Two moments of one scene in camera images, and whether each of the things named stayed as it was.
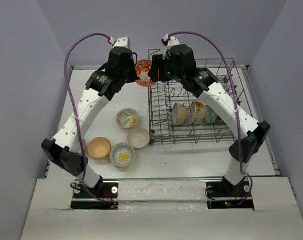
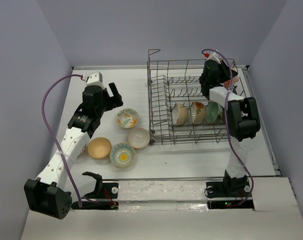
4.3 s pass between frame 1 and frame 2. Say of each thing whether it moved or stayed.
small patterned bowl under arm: stayed
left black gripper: moved
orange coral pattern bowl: moved
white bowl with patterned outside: stayed
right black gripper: moved
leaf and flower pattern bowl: stayed
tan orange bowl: stayed
